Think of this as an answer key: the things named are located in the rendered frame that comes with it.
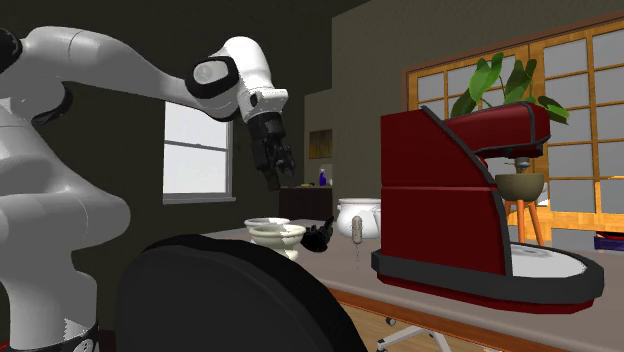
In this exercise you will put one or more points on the grey table with wooden edge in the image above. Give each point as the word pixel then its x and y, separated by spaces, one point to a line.
pixel 468 319

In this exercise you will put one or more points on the cream pedestal bowl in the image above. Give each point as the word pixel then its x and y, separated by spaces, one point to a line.
pixel 279 237

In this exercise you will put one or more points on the red stand mixer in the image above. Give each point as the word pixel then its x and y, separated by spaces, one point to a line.
pixel 429 195

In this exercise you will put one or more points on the blue spray bottle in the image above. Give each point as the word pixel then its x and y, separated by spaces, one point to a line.
pixel 322 178

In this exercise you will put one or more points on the white framed window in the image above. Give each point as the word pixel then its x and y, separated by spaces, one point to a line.
pixel 195 151

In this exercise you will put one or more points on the dark cabinet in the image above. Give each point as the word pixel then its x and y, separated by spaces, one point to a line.
pixel 304 204

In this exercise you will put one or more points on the beige shaker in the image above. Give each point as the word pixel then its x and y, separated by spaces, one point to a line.
pixel 357 229

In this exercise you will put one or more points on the white pot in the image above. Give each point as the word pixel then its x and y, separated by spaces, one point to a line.
pixel 369 217

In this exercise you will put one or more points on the black figure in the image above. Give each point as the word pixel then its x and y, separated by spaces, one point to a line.
pixel 316 239

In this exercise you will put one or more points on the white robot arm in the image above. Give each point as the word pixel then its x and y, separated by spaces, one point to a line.
pixel 44 214

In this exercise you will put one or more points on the white pedestal bowl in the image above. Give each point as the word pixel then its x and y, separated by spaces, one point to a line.
pixel 265 222

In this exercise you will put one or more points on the brown wall picture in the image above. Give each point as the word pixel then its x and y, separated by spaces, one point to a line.
pixel 320 144

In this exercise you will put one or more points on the wooden lattice window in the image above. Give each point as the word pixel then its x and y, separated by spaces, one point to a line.
pixel 580 146

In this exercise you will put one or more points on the black office chair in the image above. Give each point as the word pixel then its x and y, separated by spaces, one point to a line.
pixel 219 302

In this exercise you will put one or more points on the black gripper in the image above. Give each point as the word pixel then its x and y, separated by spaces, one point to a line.
pixel 265 136

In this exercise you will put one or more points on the green plant on wooden stand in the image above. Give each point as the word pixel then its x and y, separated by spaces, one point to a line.
pixel 519 187

